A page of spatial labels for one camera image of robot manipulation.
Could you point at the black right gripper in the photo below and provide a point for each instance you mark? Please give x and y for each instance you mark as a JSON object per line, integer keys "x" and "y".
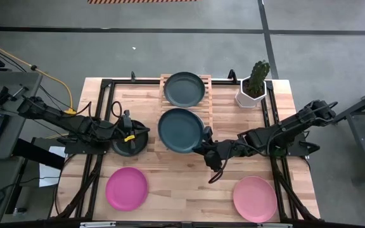
{"x": 222, "y": 148}

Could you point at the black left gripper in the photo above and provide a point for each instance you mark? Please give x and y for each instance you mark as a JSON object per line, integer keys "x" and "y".
{"x": 128, "y": 131}

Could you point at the dark blue-teal plate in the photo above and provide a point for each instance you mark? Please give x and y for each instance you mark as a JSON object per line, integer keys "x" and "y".
{"x": 179, "y": 130}

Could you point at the dark grey-green plate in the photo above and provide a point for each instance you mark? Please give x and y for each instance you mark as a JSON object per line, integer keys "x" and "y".
{"x": 184, "y": 89}

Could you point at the magenta plate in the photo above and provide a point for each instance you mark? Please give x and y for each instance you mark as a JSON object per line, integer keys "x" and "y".
{"x": 126, "y": 189}

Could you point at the light pink plate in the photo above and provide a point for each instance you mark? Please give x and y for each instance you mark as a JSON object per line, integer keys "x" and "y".
{"x": 254, "y": 199}

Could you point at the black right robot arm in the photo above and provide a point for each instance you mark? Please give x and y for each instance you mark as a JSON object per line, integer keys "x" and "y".
{"x": 284, "y": 130}

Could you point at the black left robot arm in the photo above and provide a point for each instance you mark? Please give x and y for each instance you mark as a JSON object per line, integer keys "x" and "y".
{"x": 84, "y": 126}

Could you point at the light wooden slatted shelf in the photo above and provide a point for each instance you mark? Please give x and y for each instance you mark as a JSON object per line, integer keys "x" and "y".
{"x": 208, "y": 111}

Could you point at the black plate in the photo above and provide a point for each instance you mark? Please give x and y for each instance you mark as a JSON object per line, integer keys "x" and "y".
{"x": 138, "y": 148}

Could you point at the white hexagonal plant pot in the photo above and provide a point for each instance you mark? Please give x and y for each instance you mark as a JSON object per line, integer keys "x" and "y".
{"x": 242, "y": 99}

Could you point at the tall green cactus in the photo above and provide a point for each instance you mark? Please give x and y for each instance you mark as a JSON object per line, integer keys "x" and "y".
{"x": 258, "y": 77}

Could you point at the white paper sheet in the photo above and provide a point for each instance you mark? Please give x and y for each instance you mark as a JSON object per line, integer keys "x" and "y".
{"x": 47, "y": 177}

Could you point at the black flat bar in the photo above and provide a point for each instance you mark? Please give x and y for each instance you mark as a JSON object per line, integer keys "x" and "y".
{"x": 36, "y": 153}

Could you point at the grey side desk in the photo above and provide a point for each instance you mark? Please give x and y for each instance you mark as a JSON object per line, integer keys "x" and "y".
{"x": 17, "y": 133}

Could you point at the grey metal side stand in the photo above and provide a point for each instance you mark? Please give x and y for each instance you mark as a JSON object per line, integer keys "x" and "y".
{"x": 364, "y": 149}

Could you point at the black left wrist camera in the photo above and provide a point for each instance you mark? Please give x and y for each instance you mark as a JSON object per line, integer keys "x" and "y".
{"x": 127, "y": 116}

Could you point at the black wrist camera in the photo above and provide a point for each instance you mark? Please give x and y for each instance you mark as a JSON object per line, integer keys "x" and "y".
{"x": 213, "y": 161}
{"x": 127, "y": 116}

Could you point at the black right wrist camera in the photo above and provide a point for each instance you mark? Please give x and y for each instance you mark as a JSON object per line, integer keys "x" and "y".
{"x": 213, "y": 161}

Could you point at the black aluminium table frame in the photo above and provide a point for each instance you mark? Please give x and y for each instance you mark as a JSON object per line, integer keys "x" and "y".
{"x": 138, "y": 82}

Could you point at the black frame clamp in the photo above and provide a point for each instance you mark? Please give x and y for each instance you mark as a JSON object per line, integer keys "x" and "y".
{"x": 133, "y": 76}
{"x": 232, "y": 76}

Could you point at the silver metal bracket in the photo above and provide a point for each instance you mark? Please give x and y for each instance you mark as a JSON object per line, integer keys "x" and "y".
{"x": 274, "y": 225}
{"x": 97, "y": 224}

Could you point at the black desk clamp mount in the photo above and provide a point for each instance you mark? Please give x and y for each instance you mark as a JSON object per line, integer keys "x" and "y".
{"x": 3, "y": 95}

